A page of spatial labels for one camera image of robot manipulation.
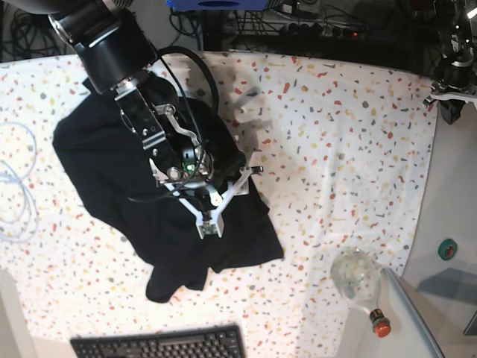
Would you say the terrazzo pattern tablecloth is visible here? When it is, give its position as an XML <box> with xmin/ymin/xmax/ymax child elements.
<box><xmin>1</xmin><ymin>52</ymin><xmax>437</xmax><ymax>357</ymax></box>

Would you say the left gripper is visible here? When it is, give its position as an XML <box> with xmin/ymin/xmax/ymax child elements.
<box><xmin>423</xmin><ymin>81</ymin><xmax>476</xmax><ymax>125</ymax></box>

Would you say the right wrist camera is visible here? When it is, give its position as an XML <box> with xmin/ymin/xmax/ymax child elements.
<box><xmin>195</xmin><ymin>216</ymin><xmax>224</xmax><ymax>239</ymax></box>

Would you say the white coiled cable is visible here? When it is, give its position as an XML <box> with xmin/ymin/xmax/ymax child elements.
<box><xmin>0</xmin><ymin>121</ymin><xmax>40</xmax><ymax>245</ymax></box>

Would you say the green tape roll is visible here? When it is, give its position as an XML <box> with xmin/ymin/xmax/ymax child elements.
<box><xmin>437</xmin><ymin>238</ymin><xmax>458</xmax><ymax>261</ymax></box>

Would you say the grey metal bar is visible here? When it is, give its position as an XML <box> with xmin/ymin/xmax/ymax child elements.
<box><xmin>382</xmin><ymin>268</ymin><xmax>444</xmax><ymax>357</ymax></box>

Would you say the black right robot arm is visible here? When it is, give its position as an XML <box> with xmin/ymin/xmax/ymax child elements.
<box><xmin>16</xmin><ymin>1</ymin><xmax>262</xmax><ymax>236</ymax></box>

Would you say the black t-shirt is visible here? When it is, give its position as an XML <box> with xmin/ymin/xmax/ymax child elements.
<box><xmin>53</xmin><ymin>91</ymin><xmax>284</xmax><ymax>304</ymax></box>

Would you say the blue box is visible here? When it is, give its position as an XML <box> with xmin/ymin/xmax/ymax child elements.
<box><xmin>165</xmin><ymin>0</ymin><xmax>281</xmax><ymax>11</ymax></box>

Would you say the black computer keyboard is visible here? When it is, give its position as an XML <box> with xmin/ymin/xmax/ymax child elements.
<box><xmin>70</xmin><ymin>325</ymin><xmax>246</xmax><ymax>358</ymax></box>

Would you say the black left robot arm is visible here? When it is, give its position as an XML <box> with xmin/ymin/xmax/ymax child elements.
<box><xmin>423</xmin><ymin>1</ymin><xmax>476</xmax><ymax>125</ymax></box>

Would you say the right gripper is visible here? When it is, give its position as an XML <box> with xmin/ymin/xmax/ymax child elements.
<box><xmin>149</xmin><ymin>151</ymin><xmax>264</xmax><ymax>224</ymax></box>

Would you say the clear bottle with orange cap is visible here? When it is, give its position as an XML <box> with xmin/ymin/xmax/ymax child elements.
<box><xmin>330</xmin><ymin>247</ymin><xmax>391</xmax><ymax>338</ymax></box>

